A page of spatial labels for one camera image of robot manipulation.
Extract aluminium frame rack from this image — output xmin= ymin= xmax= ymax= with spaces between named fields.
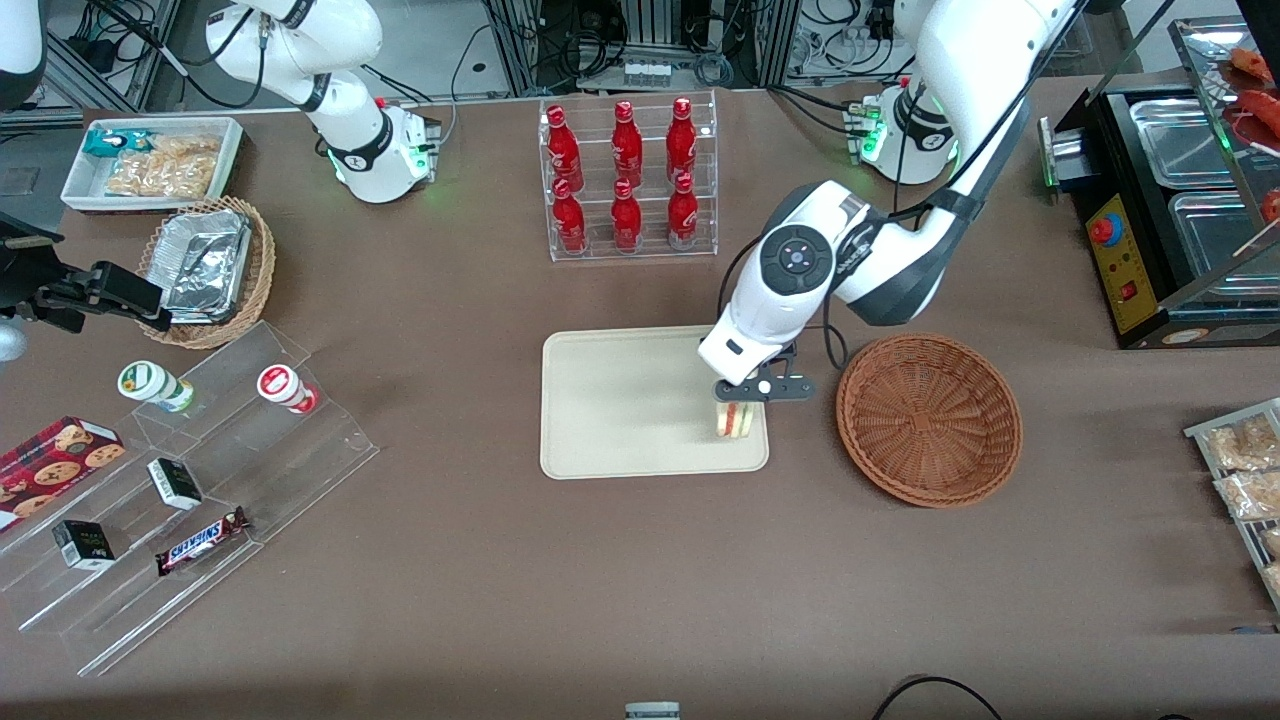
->
xmin=485 ymin=0 xmax=801 ymax=93

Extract red cola bottle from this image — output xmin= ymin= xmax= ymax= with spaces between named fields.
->
xmin=612 ymin=100 xmax=644 ymax=187
xmin=611 ymin=178 xmax=643 ymax=253
xmin=667 ymin=96 xmax=698 ymax=183
xmin=552 ymin=178 xmax=588 ymax=254
xmin=668 ymin=172 xmax=700 ymax=251
xmin=547 ymin=105 xmax=585 ymax=191

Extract steel food pan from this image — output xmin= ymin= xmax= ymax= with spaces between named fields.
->
xmin=1167 ymin=190 xmax=1280 ymax=278
xmin=1128 ymin=97 xmax=1238 ymax=190

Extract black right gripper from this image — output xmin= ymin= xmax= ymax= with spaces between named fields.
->
xmin=0 ymin=210 xmax=174 ymax=335

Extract Snickers chocolate bar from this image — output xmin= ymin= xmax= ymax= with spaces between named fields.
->
xmin=154 ymin=506 xmax=251 ymax=578

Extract clear acrylic stepped shelf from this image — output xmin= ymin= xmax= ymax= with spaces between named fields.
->
xmin=128 ymin=320 xmax=381 ymax=546
xmin=0 ymin=425 xmax=266 ymax=679

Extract silver foil packets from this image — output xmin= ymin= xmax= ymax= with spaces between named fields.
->
xmin=160 ymin=208 xmax=253 ymax=324

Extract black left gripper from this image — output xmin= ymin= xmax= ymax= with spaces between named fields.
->
xmin=712 ymin=340 xmax=817 ymax=404

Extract red lidded yogurt cup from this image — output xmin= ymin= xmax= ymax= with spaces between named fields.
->
xmin=256 ymin=364 xmax=321 ymax=416

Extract black hot food display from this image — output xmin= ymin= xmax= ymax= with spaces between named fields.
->
xmin=1037 ymin=15 xmax=1280 ymax=351

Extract green lidded yogurt cup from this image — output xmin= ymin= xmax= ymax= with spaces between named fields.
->
xmin=117 ymin=360 xmax=196 ymax=414

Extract red sausage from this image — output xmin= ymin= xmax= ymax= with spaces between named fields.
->
xmin=1231 ymin=90 xmax=1280 ymax=152
xmin=1227 ymin=46 xmax=1277 ymax=84

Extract clear bag of chips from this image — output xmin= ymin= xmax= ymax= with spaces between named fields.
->
xmin=105 ymin=135 xmax=223 ymax=199

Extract light tan wicker basket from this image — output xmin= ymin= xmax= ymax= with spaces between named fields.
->
xmin=137 ymin=196 xmax=277 ymax=350

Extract small black carton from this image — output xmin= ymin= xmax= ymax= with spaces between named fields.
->
xmin=147 ymin=457 xmax=204 ymax=512
xmin=52 ymin=519 xmax=117 ymax=572

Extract white rectangular bin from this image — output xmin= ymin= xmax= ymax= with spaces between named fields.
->
xmin=60 ymin=116 xmax=245 ymax=215

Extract brown wicker basket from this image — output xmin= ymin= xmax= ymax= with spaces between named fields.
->
xmin=836 ymin=332 xmax=1024 ymax=509

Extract teal snack packet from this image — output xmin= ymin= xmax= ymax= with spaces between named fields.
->
xmin=82 ymin=128 xmax=157 ymax=160

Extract clear acrylic bottle rack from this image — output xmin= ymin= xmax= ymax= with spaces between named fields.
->
xmin=538 ymin=90 xmax=719 ymax=263

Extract black cable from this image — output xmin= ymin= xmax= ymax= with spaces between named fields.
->
xmin=870 ymin=677 xmax=1004 ymax=720

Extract beige plastic tray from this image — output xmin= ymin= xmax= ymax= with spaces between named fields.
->
xmin=540 ymin=323 xmax=770 ymax=481

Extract grey metal wire tray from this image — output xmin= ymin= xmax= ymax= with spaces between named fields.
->
xmin=1184 ymin=398 xmax=1280 ymax=613

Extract red tartan cookie box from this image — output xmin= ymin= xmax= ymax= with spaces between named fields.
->
xmin=0 ymin=416 xmax=127 ymax=534

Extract triangular sandwich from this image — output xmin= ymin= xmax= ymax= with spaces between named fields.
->
xmin=713 ymin=400 xmax=758 ymax=442

